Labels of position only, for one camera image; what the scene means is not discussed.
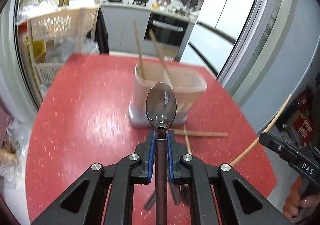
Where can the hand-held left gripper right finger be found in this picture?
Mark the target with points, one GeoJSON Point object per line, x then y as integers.
{"type": "Point", "coordinates": [171, 155]}

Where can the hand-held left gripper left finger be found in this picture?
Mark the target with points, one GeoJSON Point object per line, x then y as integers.
{"type": "Point", "coordinates": [150, 155]}

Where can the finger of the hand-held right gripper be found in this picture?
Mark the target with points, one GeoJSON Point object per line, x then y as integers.
{"type": "Point", "coordinates": [275, 146]}

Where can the light wooden chopstick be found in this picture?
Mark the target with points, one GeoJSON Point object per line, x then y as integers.
{"type": "Point", "coordinates": [139, 50]}
{"type": "Point", "coordinates": [250, 148]}
{"type": "Point", "coordinates": [207, 134]}
{"type": "Point", "coordinates": [158, 52]}
{"type": "Point", "coordinates": [187, 142]}

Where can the dark translucent spoon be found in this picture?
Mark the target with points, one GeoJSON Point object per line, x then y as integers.
{"type": "Point", "coordinates": [161, 105]}
{"type": "Point", "coordinates": [175, 196]}
{"type": "Point", "coordinates": [150, 201]}

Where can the beige plastic utensil holder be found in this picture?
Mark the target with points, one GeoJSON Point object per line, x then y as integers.
{"type": "Point", "coordinates": [140, 101]}

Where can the person's right hand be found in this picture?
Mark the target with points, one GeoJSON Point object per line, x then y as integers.
{"type": "Point", "coordinates": [291, 205]}

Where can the red hanging ornament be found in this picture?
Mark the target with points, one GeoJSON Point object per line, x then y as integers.
{"type": "Point", "coordinates": [303, 127]}

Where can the cardboard box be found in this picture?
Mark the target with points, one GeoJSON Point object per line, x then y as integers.
{"type": "Point", "coordinates": [170, 53]}

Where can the black built-in oven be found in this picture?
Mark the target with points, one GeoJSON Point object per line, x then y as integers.
{"type": "Point", "coordinates": [165, 30]}

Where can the grey kitchen cabinet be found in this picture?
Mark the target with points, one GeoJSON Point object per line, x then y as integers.
{"type": "Point", "coordinates": [120, 27]}

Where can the plastic bag of ginger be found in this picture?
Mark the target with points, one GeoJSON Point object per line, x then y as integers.
{"type": "Point", "coordinates": [12, 155]}

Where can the white refrigerator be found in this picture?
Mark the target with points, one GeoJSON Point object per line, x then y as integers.
{"type": "Point", "coordinates": [225, 2]}

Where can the white perforated storage cart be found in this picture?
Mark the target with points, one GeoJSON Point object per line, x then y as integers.
{"type": "Point", "coordinates": [62, 22]}

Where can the crumpled clear plastic bags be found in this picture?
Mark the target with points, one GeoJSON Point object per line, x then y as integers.
{"type": "Point", "coordinates": [45, 5]}

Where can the grey sliding door frame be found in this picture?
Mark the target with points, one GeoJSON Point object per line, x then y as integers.
{"type": "Point", "coordinates": [260, 40]}
{"type": "Point", "coordinates": [25, 72]}

